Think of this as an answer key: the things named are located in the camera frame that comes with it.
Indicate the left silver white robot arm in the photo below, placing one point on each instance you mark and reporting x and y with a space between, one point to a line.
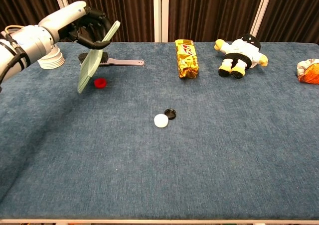
25 48

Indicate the blue table cloth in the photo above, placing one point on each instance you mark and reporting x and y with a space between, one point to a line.
159 165

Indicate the dark brown curtain panel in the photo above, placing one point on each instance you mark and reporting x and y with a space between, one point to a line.
22 3
129 11
211 11
294 13

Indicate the yellow gold snack pack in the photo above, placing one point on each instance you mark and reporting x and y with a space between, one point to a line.
187 60

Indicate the small green hand broom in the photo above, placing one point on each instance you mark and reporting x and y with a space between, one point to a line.
87 68

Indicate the crumpled orange white snack bag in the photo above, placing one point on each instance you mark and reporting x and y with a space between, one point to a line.
310 73

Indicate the red bottle cap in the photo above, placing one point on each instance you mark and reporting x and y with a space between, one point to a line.
100 83

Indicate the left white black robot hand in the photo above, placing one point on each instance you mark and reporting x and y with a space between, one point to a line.
64 16

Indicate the white double partition post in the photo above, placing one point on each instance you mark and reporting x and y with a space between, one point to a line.
161 13

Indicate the black white yellow plush doll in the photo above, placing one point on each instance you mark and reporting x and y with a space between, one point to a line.
240 53

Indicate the white bottle cap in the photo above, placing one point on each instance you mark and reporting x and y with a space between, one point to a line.
160 121

